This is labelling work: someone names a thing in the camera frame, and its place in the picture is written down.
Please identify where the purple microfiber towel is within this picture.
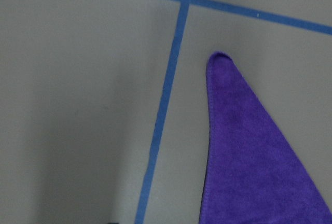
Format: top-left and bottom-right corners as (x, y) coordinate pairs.
(199, 52), (331, 223)

